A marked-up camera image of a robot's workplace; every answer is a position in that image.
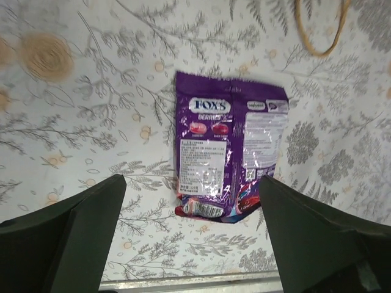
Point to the red brown paper bag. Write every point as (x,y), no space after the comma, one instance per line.
(320,25)

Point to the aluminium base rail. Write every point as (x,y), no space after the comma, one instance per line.
(232,282)

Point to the floral table mat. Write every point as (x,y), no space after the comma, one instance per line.
(158,91)

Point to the purple snack packet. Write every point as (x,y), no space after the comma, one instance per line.
(228,134)

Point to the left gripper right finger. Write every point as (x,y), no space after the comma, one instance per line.
(319,248)

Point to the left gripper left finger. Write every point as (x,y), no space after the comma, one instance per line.
(62,247)

